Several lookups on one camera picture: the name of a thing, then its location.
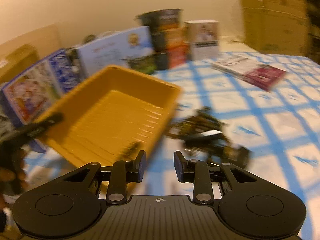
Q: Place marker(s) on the blue cow milk gift box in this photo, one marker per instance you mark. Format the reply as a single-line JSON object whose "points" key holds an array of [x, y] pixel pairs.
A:
{"points": [[130, 48]]}

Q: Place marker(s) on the orange black noodle box upper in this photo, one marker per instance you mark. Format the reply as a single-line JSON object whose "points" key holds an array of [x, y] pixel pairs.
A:
{"points": [[168, 39]]}

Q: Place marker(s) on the colourful cartoon milk carton box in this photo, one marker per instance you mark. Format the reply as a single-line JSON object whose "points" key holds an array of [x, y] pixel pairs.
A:
{"points": [[38, 87]]}

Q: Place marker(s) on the brown cardboard box left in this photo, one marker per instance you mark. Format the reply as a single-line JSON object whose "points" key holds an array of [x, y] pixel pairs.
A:
{"points": [[17, 61]]}

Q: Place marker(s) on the large brown cardboard box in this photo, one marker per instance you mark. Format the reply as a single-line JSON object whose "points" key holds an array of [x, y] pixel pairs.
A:
{"points": [[275, 26]]}

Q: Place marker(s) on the white product box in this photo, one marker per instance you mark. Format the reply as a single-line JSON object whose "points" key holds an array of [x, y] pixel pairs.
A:
{"points": [[203, 39]]}

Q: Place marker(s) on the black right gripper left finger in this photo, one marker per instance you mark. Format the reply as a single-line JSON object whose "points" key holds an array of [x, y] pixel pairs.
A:
{"points": [[131, 171]]}

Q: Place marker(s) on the orange black noodle box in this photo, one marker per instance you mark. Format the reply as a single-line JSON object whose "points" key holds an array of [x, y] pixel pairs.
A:
{"points": [[171, 58], [168, 39]]}

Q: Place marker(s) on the orange black noodle box lower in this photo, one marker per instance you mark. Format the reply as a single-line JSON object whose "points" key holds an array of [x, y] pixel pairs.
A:
{"points": [[171, 58]]}

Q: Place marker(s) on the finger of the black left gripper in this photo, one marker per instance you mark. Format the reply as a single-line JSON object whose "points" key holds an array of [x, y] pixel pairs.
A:
{"points": [[26, 133]]}

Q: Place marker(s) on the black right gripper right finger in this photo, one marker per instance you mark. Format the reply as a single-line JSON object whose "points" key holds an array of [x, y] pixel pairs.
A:
{"points": [[186, 169]]}

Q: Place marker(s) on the person's left hand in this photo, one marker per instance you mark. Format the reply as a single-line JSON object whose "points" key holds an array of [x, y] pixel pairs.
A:
{"points": [[12, 173]]}

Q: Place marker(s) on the black instant noodle bowl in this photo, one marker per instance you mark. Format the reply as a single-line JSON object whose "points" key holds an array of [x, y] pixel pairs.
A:
{"points": [[160, 20]]}

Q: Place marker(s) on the yellow plastic tray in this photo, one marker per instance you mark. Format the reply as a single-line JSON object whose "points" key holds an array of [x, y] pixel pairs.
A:
{"points": [[108, 112]]}

